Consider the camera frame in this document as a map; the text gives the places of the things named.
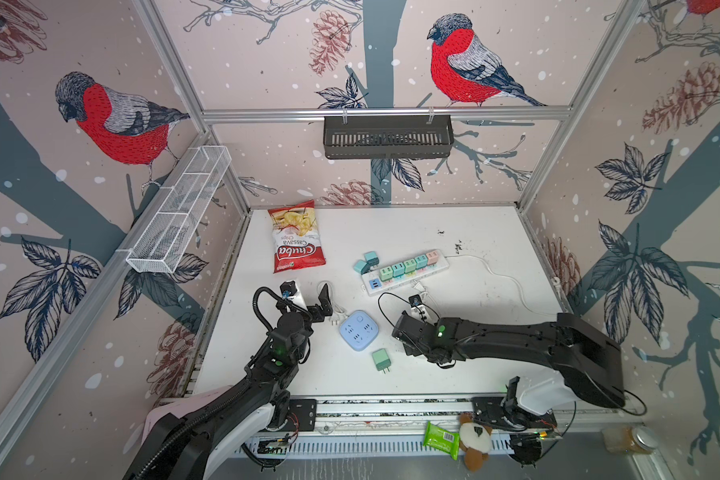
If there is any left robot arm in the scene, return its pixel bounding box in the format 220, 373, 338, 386
124, 282, 334, 479

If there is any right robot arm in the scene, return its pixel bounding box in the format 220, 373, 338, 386
392, 313, 626, 432

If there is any blue cube power socket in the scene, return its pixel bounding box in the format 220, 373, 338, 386
339, 310, 379, 351

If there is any white multicolour power strip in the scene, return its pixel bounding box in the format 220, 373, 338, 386
361, 249, 450, 297

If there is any red white cassava chips bag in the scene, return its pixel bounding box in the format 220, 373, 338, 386
268, 200, 326, 273

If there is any green wipes packet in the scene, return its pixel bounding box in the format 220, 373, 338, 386
423, 422, 460, 460

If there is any brown white plush toy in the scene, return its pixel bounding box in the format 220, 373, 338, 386
458, 412, 493, 472

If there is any pink tray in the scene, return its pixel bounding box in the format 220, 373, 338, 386
141, 386, 229, 443

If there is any glass jar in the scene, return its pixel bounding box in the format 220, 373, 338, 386
601, 426, 659, 455

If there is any white power cable blue cube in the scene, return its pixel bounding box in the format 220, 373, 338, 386
317, 280, 349, 326

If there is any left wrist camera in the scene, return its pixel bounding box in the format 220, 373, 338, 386
276, 280, 306, 313

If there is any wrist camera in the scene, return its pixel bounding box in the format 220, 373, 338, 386
408, 294, 430, 322
276, 280, 306, 313

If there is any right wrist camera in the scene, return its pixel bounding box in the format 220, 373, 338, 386
408, 294, 430, 322

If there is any white strip power cable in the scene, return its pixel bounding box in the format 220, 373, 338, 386
446, 254, 562, 319

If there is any black wire basket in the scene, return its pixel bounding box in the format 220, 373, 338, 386
323, 115, 454, 160

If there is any white mesh wall basket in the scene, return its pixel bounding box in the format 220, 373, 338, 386
126, 145, 231, 274

